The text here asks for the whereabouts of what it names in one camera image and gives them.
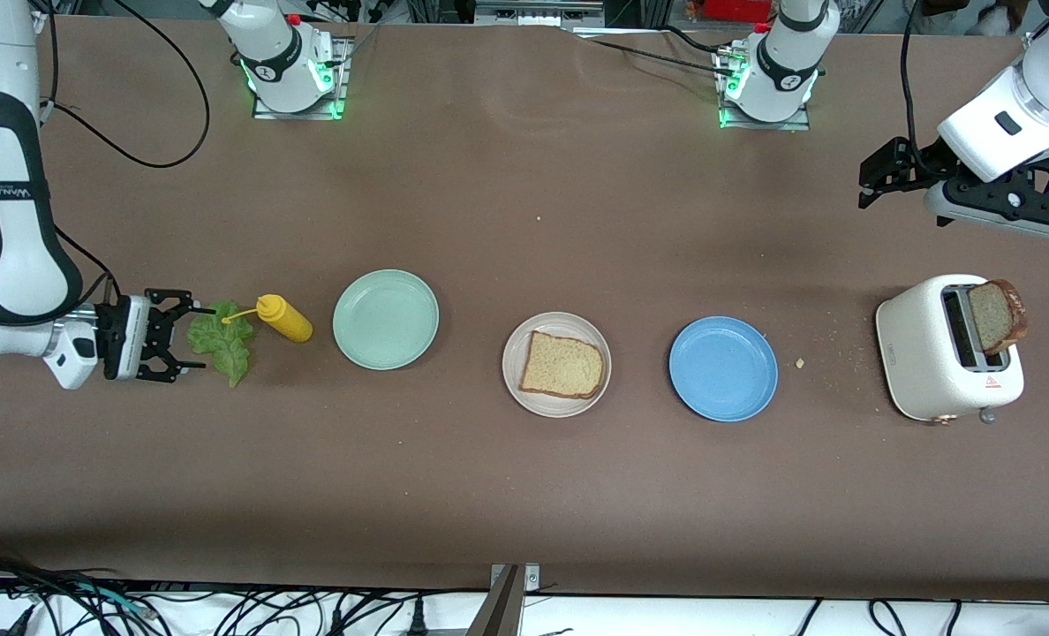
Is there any teal floor cable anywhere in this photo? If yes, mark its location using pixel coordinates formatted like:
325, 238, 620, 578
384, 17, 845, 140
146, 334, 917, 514
65, 583, 150, 617

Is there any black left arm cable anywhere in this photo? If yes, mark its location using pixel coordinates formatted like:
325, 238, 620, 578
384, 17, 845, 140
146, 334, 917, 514
901, 0, 927, 160

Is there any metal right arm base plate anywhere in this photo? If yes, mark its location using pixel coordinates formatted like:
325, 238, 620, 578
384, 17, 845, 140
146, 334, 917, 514
251, 35, 353, 122

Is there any mint green plate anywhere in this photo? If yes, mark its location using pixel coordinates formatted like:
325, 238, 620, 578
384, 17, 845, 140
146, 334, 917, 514
332, 269, 441, 371

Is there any blue plate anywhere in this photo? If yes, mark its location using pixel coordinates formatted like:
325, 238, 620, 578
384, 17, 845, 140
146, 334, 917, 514
668, 316, 780, 423

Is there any thin black table cable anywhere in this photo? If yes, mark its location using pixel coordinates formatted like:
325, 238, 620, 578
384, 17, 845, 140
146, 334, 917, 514
564, 25, 742, 79

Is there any white toaster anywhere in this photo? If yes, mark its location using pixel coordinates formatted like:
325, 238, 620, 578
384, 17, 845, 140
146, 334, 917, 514
875, 274, 1026, 427

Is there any grey metal table bracket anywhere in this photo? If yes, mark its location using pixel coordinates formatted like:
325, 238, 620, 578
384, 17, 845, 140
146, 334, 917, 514
467, 563, 543, 636

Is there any light brown bread slice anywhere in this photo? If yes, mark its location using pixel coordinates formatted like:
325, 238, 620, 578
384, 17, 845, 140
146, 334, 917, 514
518, 330, 605, 400

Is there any dark crust bread slice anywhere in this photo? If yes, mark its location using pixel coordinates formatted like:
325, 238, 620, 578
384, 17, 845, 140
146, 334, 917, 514
968, 279, 1029, 356

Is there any yellow squeeze bottle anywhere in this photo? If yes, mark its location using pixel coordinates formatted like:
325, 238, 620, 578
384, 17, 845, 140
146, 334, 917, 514
222, 294, 314, 344

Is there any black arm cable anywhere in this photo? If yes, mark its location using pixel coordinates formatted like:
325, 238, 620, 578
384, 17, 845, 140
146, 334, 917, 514
48, 0, 211, 169
901, 0, 927, 160
0, 225, 124, 329

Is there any green lettuce leaf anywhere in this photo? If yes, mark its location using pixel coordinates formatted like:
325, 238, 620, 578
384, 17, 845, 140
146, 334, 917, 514
186, 300, 256, 389

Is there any red box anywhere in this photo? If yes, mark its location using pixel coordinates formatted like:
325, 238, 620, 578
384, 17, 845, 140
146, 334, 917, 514
704, 0, 774, 24

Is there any beige plate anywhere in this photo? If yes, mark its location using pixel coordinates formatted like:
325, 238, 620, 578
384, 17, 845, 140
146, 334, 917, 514
502, 312, 613, 419

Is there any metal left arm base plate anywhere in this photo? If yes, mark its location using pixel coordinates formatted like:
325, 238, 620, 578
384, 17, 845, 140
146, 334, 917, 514
717, 49, 812, 132

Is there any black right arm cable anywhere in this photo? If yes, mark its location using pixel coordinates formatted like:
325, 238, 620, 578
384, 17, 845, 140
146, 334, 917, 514
48, 0, 211, 169
0, 225, 124, 329

